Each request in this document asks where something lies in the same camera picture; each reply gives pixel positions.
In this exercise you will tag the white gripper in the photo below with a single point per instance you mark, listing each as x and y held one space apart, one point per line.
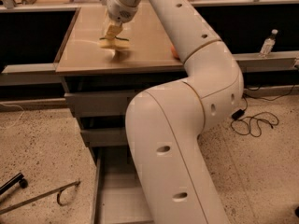
121 11

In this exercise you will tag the grey drawer cabinet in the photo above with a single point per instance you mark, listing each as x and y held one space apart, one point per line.
85 67

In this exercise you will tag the grey rail left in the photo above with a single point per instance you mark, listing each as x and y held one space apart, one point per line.
29 74

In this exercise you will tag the grey rail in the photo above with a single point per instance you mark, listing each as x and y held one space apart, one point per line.
275 61
29 74

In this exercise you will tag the green and yellow sponge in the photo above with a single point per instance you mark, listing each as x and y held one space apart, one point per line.
116 43

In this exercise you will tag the top drawer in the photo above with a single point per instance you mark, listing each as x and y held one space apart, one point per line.
99 103

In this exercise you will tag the open bottom drawer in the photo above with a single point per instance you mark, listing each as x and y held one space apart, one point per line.
118 197

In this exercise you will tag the metal bar with hook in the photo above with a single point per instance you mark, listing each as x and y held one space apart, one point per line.
57 192

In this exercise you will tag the orange fruit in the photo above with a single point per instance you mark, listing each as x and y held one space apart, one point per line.
174 52

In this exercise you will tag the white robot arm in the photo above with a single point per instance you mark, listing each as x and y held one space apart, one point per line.
163 123

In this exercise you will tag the grey rail right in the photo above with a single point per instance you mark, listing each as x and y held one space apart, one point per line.
275 61

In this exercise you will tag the clear plastic water bottle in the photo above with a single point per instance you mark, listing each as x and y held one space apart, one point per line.
269 43

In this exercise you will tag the black chair caster leg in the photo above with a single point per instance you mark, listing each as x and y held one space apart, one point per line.
17 179

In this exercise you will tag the middle drawer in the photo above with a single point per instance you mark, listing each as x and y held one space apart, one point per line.
108 137

